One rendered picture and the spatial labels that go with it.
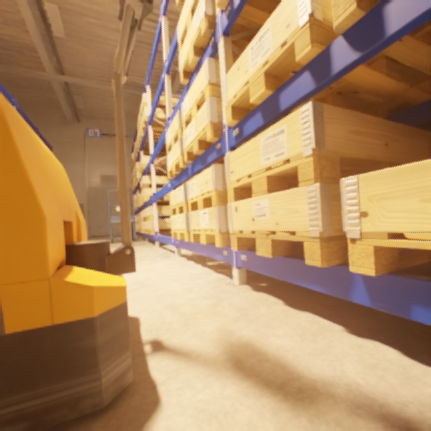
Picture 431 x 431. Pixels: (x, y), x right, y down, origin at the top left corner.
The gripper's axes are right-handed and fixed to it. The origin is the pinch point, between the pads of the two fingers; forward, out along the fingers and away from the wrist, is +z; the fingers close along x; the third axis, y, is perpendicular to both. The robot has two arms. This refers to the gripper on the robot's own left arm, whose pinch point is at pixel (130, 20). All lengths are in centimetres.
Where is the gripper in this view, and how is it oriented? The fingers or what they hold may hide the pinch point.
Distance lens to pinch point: 128.1
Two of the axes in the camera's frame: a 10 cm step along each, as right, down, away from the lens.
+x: -8.9, -2.2, -4.1
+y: -2.8, -4.5, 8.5
